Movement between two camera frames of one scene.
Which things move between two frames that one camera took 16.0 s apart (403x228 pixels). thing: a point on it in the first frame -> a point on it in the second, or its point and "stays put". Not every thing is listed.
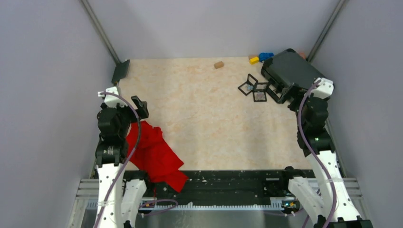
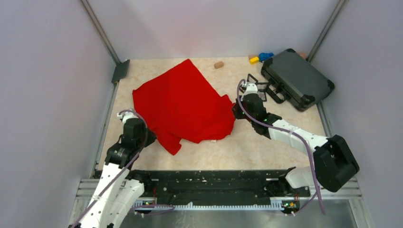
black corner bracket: (120, 71) stays put
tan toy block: (252, 56) stays put
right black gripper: (295, 91) -> (236, 110)
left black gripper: (141, 105) -> (151, 136)
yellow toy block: (254, 60) stays put
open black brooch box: (248, 87) stays put
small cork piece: (218, 65) stays put
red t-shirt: (154, 155) -> (181, 102)
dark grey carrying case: (284, 69) stays put
